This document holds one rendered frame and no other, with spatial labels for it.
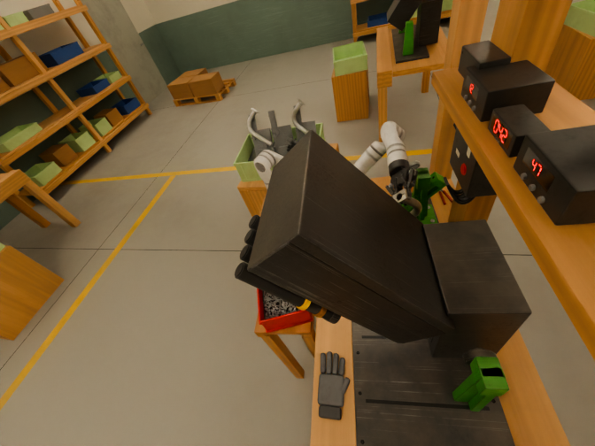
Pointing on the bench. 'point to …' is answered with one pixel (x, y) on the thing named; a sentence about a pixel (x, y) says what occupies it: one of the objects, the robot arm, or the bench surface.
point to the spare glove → (331, 387)
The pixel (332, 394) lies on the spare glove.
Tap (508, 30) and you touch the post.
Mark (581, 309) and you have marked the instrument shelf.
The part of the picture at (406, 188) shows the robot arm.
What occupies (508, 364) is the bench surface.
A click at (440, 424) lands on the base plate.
